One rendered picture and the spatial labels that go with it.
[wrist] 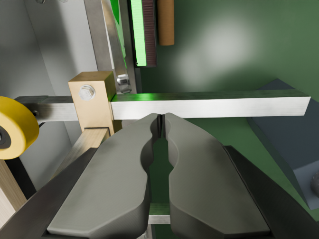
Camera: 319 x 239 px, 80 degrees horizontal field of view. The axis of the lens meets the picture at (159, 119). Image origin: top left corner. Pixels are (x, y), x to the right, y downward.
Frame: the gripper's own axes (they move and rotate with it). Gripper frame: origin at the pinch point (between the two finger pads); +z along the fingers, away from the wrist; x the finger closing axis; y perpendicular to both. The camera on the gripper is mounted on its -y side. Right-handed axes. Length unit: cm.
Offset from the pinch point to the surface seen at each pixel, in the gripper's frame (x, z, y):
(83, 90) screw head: -10.3, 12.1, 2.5
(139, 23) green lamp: -4.5, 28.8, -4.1
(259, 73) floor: 53, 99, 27
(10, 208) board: -26.0, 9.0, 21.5
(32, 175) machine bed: -30.3, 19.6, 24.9
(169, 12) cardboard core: 2, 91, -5
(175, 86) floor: 5, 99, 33
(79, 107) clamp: -12.1, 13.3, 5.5
